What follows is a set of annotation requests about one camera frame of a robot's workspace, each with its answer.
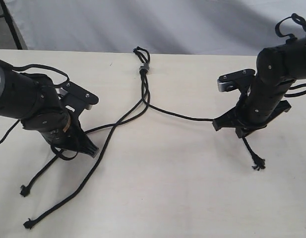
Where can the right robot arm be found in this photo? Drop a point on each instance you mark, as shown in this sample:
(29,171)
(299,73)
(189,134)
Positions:
(287,61)

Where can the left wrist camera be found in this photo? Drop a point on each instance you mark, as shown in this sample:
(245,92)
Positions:
(77,99)

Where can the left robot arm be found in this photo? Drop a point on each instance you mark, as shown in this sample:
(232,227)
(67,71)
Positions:
(44,99)

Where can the grey backdrop cloth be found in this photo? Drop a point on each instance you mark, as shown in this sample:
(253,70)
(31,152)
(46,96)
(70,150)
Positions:
(205,27)

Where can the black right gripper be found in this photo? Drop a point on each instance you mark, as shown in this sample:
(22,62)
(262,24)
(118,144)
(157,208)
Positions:
(257,106)

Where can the black stand pole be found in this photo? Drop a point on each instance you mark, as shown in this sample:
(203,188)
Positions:
(9,21)

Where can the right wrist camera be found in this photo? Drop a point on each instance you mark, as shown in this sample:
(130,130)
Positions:
(240,80)

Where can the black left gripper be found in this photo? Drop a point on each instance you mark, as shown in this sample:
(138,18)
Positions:
(61,130)

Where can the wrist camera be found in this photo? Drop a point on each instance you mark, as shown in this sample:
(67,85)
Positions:
(77,99)
(240,80)

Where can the grey metal cable ferrule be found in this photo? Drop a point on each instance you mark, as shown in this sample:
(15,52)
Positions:
(144,68)

